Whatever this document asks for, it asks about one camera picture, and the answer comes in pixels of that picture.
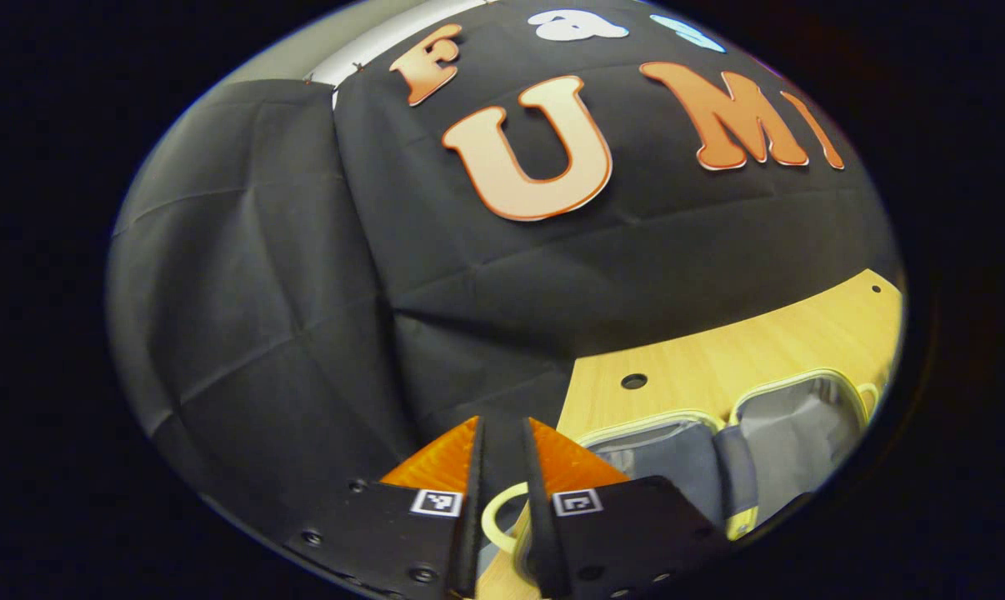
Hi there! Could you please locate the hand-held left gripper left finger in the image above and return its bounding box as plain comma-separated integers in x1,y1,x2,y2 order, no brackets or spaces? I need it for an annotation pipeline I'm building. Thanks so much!
284,415,487,600

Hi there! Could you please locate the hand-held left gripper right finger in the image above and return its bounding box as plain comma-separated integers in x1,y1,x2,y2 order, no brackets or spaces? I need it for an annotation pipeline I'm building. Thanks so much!
521,417,730,600

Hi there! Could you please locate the small pale yellow suitcase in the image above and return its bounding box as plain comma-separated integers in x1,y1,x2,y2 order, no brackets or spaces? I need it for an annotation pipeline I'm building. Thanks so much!
479,367,883,584

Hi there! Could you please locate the black backdrop cloth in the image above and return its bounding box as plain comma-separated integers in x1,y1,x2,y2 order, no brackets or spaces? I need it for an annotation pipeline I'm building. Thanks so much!
107,0,903,518

